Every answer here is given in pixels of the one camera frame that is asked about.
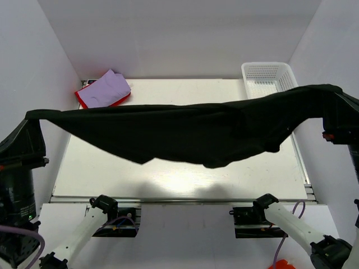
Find black t-shirt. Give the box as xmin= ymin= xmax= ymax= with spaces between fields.
xmin=25 ymin=84 xmax=342 ymax=168

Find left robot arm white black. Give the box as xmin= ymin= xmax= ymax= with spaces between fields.
xmin=1 ymin=120 xmax=119 ymax=268

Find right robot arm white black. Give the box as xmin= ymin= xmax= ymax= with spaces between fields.
xmin=252 ymin=93 xmax=358 ymax=268

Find folded red t-shirt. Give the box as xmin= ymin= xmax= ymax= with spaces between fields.
xmin=75 ymin=90 xmax=131 ymax=109

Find white plastic basket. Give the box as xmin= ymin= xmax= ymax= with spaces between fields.
xmin=241 ymin=62 xmax=298 ymax=99

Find folded lilac t-shirt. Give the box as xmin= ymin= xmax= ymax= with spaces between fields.
xmin=79 ymin=69 xmax=131 ymax=93

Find orange object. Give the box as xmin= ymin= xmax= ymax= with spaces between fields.
xmin=268 ymin=259 xmax=296 ymax=269

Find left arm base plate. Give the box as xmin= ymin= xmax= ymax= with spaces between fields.
xmin=93 ymin=207 xmax=141 ymax=238

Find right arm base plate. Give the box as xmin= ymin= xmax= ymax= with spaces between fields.
xmin=229 ymin=207 xmax=284 ymax=239

